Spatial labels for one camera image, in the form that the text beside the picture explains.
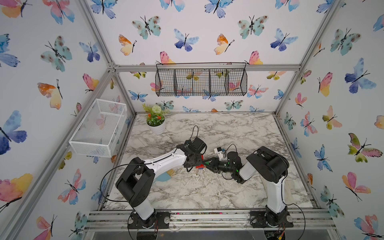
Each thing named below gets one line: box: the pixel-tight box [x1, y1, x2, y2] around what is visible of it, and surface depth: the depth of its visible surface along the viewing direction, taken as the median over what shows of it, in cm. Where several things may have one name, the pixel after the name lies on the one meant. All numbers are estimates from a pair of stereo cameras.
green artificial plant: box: [142, 103, 168, 127], surface depth 102 cm
